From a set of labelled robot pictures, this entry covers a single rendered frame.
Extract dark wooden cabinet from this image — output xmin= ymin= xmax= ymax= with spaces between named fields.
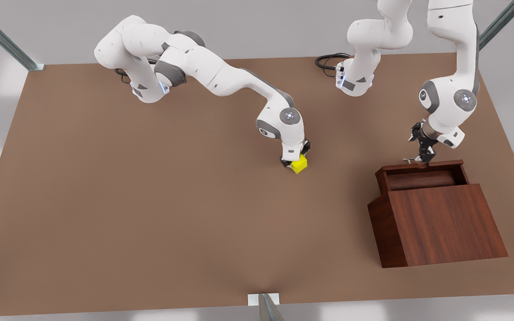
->
xmin=367 ymin=183 xmax=509 ymax=268

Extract dark wooden drawer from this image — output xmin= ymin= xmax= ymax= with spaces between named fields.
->
xmin=375 ymin=160 xmax=470 ymax=193

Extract yellow square block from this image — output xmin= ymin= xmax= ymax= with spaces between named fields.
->
xmin=290 ymin=154 xmax=308 ymax=174

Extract silver frame post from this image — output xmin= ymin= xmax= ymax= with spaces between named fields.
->
xmin=248 ymin=293 xmax=285 ymax=321
xmin=479 ymin=0 xmax=514 ymax=50
xmin=0 ymin=4 xmax=45 ymax=71

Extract black cable loop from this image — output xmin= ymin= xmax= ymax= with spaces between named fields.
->
xmin=315 ymin=53 xmax=352 ymax=78
xmin=115 ymin=57 xmax=158 ymax=84

